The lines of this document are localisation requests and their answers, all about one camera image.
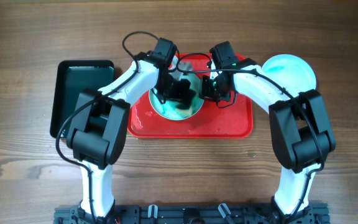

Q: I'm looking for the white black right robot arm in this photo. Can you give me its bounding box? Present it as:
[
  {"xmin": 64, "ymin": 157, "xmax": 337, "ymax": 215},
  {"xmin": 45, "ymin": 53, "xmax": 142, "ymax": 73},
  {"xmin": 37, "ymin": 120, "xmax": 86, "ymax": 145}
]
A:
[{"xmin": 203, "ymin": 54, "xmax": 336, "ymax": 222}]

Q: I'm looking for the black water tray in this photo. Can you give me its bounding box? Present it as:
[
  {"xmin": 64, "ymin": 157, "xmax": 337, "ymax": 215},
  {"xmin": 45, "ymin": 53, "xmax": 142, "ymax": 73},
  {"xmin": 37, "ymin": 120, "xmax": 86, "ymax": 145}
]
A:
[{"xmin": 50, "ymin": 60, "xmax": 114, "ymax": 138}]

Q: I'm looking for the green yellow sponge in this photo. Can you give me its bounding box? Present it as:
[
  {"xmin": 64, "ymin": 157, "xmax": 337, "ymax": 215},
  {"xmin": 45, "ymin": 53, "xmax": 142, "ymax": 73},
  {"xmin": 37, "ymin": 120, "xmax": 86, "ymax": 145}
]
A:
[{"xmin": 175, "ymin": 101, "xmax": 197, "ymax": 117}]

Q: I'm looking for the red plastic tray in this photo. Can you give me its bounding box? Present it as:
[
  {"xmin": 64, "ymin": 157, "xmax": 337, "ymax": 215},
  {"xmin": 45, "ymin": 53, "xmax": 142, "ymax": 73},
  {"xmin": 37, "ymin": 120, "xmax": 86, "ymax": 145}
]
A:
[{"xmin": 126, "ymin": 53, "xmax": 254, "ymax": 139}]

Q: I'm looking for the light blue plate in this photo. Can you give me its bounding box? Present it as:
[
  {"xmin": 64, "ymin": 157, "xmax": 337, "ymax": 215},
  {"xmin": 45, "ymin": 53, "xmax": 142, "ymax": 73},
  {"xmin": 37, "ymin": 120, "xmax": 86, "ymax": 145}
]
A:
[
  {"xmin": 149, "ymin": 70, "xmax": 204, "ymax": 121},
  {"xmin": 262, "ymin": 54, "xmax": 317, "ymax": 97}
]

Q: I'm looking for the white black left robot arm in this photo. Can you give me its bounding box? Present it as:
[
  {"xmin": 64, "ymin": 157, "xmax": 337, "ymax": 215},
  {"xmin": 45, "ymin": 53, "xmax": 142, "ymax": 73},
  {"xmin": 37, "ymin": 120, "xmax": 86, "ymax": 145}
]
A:
[{"xmin": 67, "ymin": 60, "xmax": 196, "ymax": 223}]

